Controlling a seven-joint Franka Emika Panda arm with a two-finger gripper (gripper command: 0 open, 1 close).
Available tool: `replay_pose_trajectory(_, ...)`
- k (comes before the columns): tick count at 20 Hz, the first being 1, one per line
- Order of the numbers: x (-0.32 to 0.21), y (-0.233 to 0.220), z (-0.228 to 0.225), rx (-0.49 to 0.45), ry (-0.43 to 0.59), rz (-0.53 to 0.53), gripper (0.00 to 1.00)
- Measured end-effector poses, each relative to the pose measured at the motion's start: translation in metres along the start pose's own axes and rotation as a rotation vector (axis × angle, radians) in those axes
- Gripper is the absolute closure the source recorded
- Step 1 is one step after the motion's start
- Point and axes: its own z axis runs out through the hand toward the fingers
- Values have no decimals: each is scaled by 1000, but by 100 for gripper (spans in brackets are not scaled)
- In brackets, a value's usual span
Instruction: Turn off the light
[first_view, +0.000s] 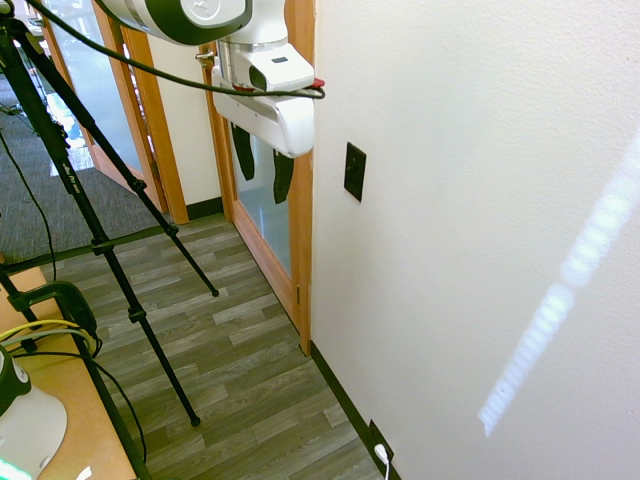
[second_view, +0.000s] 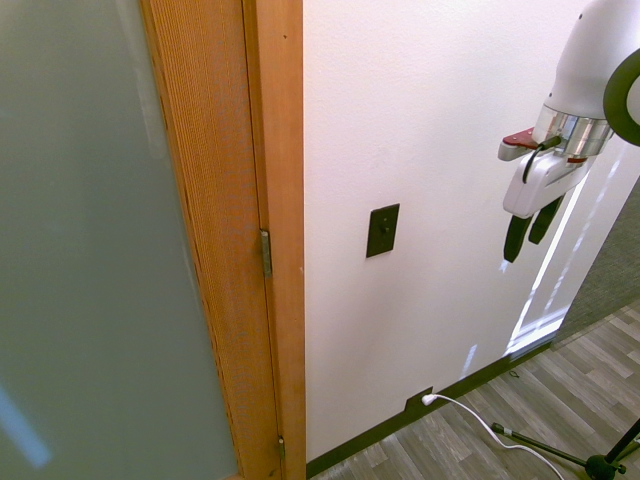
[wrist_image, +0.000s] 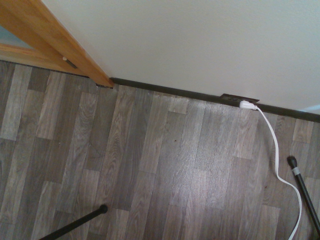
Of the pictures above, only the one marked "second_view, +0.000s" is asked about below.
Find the metal door hinge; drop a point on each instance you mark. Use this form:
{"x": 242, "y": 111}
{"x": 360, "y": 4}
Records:
{"x": 281, "y": 446}
{"x": 266, "y": 252}

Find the black camera tripod stand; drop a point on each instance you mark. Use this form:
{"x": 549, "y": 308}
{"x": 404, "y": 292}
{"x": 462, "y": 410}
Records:
{"x": 580, "y": 452}

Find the grey fabric partition panel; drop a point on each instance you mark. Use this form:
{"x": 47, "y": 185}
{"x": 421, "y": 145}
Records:
{"x": 605, "y": 265}

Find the dark brown light switch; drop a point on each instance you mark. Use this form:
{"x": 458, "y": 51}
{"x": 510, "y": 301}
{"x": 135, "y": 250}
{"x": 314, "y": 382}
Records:
{"x": 382, "y": 230}

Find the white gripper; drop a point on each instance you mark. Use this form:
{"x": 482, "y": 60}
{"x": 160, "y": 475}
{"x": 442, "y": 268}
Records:
{"x": 537, "y": 182}

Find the black wall outlet plate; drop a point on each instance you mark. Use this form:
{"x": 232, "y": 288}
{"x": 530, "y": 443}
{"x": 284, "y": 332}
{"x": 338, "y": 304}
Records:
{"x": 420, "y": 397}

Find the wrist camera with red mount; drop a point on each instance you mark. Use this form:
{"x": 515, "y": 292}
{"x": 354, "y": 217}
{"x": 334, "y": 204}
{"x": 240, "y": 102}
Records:
{"x": 517, "y": 143}

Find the black baseboard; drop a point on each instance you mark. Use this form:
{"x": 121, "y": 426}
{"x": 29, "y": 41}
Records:
{"x": 425, "y": 405}

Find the wooden door with frosted glass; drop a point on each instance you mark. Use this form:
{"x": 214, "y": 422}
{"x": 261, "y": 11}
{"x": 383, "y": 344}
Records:
{"x": 115, "y": 240}

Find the wooden door frame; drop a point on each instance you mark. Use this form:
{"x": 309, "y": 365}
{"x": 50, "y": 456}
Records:
{"x": 282, "y": 200}

